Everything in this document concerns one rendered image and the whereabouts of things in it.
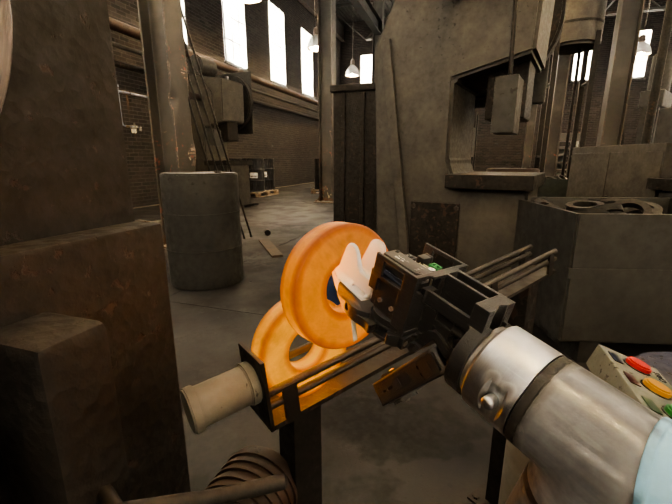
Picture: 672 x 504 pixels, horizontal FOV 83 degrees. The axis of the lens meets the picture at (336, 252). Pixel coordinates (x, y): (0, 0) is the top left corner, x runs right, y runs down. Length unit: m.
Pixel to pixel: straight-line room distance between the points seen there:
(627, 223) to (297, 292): 1.86
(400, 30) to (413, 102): 0.47
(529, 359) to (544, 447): 0.05
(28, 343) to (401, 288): 0.36
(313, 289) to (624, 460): 0.29
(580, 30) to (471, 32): 6.16
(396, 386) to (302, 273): 0.15
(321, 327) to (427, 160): 2.34
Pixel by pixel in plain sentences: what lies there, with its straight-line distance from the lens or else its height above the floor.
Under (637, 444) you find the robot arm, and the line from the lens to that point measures 0.29.
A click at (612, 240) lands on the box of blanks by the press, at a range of 2.12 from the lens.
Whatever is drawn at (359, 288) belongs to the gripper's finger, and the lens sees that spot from 0.40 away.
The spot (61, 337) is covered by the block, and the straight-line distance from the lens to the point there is 0.48.
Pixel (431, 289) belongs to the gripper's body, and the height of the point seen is 0.86.
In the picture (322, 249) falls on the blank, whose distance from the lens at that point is 0.42.
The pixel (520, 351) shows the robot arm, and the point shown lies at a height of 0.84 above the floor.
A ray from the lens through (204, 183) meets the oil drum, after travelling 2.92.
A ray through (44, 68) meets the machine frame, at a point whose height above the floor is 1.09.
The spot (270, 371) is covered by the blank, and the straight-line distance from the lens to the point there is 0.55.
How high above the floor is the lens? 0.97
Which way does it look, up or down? 14 degrees down
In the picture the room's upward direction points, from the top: straight up
